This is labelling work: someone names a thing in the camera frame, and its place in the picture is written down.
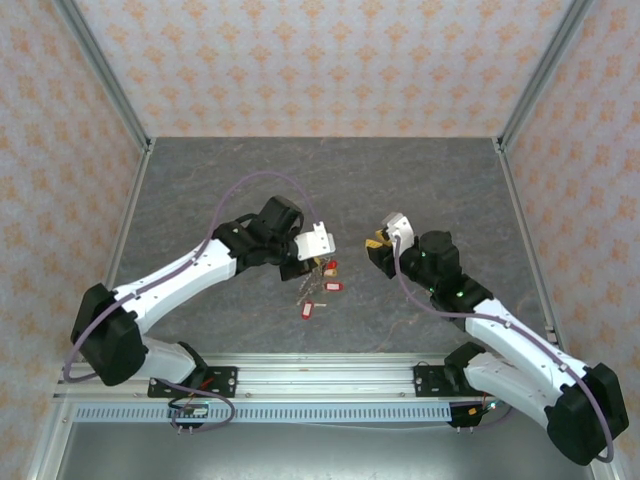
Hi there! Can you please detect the small green controller board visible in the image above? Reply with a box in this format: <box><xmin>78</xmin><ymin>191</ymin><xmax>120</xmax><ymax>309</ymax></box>
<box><xmin>167</xmin><ymin>401</ymin><xmax>212</xmax><ymax>420</ymax></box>
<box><xmin>467</xmin><ymin>399</ymin><xmax>502</xmax><ymax>419</ymax></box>

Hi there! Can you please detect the grey metal front panel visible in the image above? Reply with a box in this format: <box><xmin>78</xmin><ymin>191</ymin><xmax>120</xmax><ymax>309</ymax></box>
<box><xmin>54</xmin><ymin>422</ymin><xmax>597</xmax><ymax>480</ymax></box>

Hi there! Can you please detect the aluminium table side rail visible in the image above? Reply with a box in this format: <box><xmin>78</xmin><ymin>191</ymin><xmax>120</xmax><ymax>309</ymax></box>
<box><xmin>25</xmin><ymin>144</ymin><xmax>157</xmax><ymax>480</ymax></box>
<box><xmin>493</xmin><ymin>142</ymin><xmax>624</xmax><ymax>480</ymax></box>

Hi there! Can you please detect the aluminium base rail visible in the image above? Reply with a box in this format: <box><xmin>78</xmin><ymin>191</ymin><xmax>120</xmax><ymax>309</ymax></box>
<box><xmin>55</xmin><ymin>352</ymin><xmax>484</xmax><ymax>401</ymax></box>

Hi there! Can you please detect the slotted grey cable duct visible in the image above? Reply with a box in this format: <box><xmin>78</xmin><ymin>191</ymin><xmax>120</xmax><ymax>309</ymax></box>
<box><xmin>74</xmin><ymin>402</ymin><xmax>454</xmax><ymax>424</ymax></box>

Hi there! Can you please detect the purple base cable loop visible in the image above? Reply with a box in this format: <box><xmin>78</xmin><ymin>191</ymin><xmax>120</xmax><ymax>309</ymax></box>
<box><xmin>159</xmin><ymin>379</ymin><xmax>238</xmax><ymax>434</ymax></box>

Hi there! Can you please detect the aluminium frame post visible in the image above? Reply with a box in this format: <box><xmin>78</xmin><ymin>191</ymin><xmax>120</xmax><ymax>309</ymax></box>
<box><xmin>492</xmin><ymin>0</ymin><xmax>596</xmax><ymax>154</ymax></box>
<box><xmin>52</xmin><ymin>0</ymin><xmax>154</xmax><ymax>154</ymax></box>

